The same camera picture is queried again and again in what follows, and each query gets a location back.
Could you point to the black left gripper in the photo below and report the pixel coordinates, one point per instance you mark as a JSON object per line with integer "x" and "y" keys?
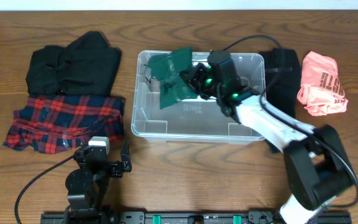
{"x": 117, "y": 168}

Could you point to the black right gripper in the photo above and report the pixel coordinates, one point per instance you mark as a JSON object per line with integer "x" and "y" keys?
{"x": 194, "y": 75}

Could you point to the clear plastic storage bin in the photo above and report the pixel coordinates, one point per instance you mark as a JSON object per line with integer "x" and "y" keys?
{"x": 188, "y": 120}

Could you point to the green garment with ribbon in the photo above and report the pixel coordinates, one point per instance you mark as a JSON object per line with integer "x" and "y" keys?
{"x": 166, "y": 68}

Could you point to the black garment with tape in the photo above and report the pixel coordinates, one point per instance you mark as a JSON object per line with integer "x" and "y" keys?
{"x": 283, "y": 94}

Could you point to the red navy plaid shirt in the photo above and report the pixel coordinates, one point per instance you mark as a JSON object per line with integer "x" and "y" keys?
{"x": 56, "y": 123}

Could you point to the large black hoodie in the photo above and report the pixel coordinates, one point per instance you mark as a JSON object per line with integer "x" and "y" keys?
{"x": 87, "y": 66}

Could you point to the pink printed shirt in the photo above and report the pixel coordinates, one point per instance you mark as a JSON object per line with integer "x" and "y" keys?
{"x": 321, "y": 91}

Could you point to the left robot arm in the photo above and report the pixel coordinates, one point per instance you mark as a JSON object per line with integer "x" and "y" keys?
{"x": 88, "y": 184}

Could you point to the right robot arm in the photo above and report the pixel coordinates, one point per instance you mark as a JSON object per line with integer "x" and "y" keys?
{"x": 316, "y": 163}

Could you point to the black mounting rail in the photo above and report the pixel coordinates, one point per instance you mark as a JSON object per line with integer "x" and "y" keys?
{"x": 250, "y": 217}

